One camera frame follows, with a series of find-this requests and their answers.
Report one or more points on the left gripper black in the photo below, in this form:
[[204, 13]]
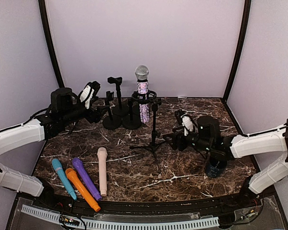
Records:
[[95, 116]]

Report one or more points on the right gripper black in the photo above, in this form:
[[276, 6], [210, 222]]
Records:
[[176, 137]]

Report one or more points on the black stand of pink microphone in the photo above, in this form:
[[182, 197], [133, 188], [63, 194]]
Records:
[[111, 121]]

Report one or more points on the black stand of blue microphone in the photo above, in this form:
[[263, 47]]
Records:
[[120, 109]]

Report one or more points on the black stand of purple microphone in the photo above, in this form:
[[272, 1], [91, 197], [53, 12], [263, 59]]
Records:
[[131, 121]]

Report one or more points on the black tripod shock-mount stand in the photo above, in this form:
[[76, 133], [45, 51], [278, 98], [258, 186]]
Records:
[[150, 98]]

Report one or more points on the pink microphone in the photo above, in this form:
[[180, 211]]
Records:
[[102, 169]]

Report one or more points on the silver glitter microphone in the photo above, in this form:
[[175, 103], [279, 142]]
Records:
[[141, 73]]

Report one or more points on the purple microphone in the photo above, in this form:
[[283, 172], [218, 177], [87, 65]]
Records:
[[78, 165]]

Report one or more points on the orange microphone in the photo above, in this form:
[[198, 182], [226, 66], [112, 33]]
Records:
[[72, 176]]

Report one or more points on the blue microphone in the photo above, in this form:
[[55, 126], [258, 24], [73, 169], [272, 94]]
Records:
[[57, 166]]

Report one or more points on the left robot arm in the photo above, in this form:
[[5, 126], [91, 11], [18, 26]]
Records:
[[65, 109]]

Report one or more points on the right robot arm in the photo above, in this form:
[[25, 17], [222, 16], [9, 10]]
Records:
[[204, 135]]

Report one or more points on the dark blue mug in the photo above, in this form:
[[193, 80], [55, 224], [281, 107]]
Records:
[[214, 168]]

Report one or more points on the small circuit board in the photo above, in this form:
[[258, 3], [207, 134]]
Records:
[[68, 221]]

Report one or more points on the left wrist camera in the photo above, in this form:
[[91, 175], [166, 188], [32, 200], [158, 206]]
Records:
[[88, 93]]

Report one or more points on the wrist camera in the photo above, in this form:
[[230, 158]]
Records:
[[185, 121], [88, 93]]

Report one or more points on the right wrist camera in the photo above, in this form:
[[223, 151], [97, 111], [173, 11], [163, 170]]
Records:
[[185, 121]]

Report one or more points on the white slotted cable duct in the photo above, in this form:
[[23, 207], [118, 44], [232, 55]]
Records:
[[114, 222]]

